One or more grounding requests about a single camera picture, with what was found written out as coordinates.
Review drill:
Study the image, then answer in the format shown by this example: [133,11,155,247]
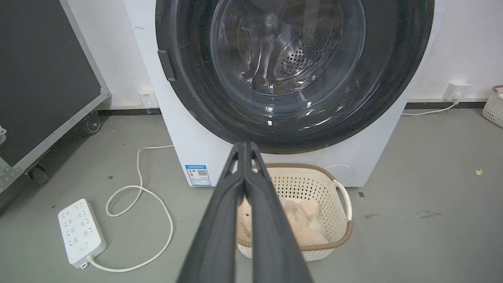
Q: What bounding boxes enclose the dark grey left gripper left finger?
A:
[176,142,246,283]

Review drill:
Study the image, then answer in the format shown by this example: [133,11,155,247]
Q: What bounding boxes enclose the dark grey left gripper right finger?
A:
[244,141,314,283]

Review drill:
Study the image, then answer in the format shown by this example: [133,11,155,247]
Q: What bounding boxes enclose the white front-load washing machine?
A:
[123,0,452,187]

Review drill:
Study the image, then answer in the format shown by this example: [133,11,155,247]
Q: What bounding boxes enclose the round dark glass washer door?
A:
[155,0,435,154]

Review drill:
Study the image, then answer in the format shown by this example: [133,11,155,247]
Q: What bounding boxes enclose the cream plush toy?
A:
[237,197,330,247]

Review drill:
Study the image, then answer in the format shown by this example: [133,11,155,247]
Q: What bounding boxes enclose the blue energy label sticker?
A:
[185,165,212,187]

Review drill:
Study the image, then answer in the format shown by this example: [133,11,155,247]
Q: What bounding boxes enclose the cream perforated laundry basket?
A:
[236,164,353,262]

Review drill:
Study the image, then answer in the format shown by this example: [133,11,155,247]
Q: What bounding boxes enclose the white power strip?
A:
[58,198,107,270]

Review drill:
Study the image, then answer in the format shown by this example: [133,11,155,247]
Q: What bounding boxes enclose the black wheeled flight case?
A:
[0,0,112,205]

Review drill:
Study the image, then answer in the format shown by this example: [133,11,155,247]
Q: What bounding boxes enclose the white woven basket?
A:
[482,85,503,129]

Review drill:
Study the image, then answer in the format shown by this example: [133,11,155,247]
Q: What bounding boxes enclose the white power strip cable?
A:
[87,145,174,273]

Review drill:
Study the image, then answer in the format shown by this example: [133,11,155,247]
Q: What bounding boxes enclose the white wall plug cable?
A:
[401,101,459,116]

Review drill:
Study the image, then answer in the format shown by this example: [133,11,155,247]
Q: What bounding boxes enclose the white wall socket with plug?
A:
[444,82,472,104]

